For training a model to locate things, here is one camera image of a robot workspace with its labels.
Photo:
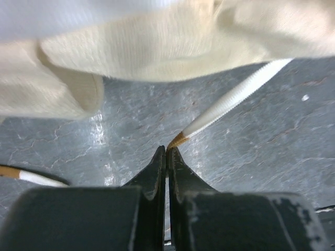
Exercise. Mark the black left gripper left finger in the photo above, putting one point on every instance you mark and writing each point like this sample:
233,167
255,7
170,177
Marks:
129,217

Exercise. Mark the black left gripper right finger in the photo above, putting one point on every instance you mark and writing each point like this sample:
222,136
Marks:
203,218

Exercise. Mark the bear print cream quilt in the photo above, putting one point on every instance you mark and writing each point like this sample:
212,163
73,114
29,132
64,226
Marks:
54,54

